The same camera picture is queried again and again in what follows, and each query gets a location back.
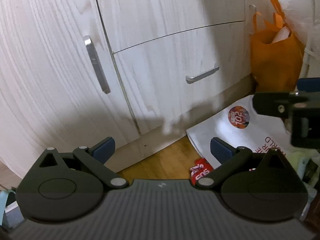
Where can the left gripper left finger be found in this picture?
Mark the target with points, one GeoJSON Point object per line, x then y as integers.
{"type": "Point", "coordinates": [93, 160]}

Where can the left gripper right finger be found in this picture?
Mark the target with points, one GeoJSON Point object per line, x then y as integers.
{"type": "Point", "coordinates": [232, 161]}

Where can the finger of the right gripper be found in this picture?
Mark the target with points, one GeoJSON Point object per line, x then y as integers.
{"type": "Point", "coordinates": [285, 105]}
{"type": "Point", "coordinates": [311, 84]}

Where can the drawer metal handle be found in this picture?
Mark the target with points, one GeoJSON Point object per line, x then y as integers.
{"type": "Point", "coordinates": [194, 79]}

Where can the wooden drawer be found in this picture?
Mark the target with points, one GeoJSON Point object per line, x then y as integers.
{"type": "Point", "coordinates": [153, 73]}
{"type": "Point", "coordinates": [132, 22]}

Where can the white trolley rack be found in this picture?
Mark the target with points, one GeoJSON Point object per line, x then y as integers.
{"type": "Point", "coordinates": [310, 66]}

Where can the red printed packet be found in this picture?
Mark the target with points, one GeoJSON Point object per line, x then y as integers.
{"type": "Point", "coordinates": [200, 169]}

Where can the white printed shopping bag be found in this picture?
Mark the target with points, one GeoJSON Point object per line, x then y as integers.
{"type": "Point", "coordinates": [240, 125]}

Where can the orange fabric tote bag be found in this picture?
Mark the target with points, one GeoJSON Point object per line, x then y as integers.
{"type": "Point", "coordinates": [276, 54]}

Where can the left cabinet door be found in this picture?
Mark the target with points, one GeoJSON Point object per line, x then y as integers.
{"type": "Point", "coordinates": [50, 95]}

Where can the cabinet door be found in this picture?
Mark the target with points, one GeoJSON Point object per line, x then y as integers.
{"type": "Point", "coordinates": [50, 95]}
{"type": "Point", "coordinates": [264, 7]}

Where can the translucent plastic bag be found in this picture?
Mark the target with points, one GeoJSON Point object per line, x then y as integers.
{"type": "Point", "coordinates": [303, 17]}

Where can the light blue item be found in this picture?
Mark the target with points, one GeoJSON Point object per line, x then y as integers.
{"type": "Point", "coordinates": [11, 216]}

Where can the right cabinet door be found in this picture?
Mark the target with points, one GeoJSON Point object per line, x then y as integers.
{"type": "Point", "coordinates": [264, 7]}

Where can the right door metal handle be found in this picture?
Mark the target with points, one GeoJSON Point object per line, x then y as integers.
{"type": "Point", "coordinates": [252, 11]}

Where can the door metal handle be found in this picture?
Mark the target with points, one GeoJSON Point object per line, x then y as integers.
{"type": "Point", "coordinates": [252, 11]}
{"type": "Point", "coordinates": [96, 64]}

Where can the left door metal handle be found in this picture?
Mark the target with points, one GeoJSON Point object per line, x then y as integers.
{"type": "Point", "coordinates": [96, 64]}

